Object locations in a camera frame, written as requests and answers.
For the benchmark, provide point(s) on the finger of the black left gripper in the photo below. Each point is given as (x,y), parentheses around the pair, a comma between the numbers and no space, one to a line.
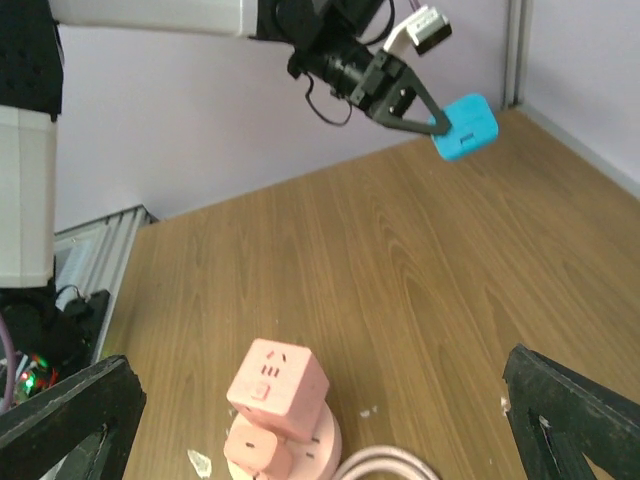
(440,128)
(415,84)

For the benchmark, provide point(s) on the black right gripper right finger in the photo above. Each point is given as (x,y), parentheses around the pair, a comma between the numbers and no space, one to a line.
(562,422)

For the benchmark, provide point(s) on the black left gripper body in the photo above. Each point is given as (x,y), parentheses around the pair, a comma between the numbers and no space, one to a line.
(386,90)

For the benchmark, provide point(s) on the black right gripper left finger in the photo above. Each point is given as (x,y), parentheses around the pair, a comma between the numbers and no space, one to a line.
(87,423)

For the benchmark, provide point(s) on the blue square plug adapter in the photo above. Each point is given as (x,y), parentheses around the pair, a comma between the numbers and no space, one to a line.
(473,127)

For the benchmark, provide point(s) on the small pink usb charger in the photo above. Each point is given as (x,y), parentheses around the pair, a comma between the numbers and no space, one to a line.
(258,452)

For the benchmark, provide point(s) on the pink cube socket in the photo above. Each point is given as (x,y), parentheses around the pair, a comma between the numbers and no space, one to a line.
(281,387)

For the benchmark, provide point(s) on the pink round socket base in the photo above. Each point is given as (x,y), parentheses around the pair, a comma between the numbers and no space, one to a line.
(320,458)

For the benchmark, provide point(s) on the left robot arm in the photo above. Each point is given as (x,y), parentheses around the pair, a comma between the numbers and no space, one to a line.
(325,37)

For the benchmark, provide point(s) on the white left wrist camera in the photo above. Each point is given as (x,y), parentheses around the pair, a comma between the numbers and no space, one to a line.
(423,30)

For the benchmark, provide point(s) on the aluminium frame rail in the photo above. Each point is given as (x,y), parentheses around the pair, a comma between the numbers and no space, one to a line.
(93,256)

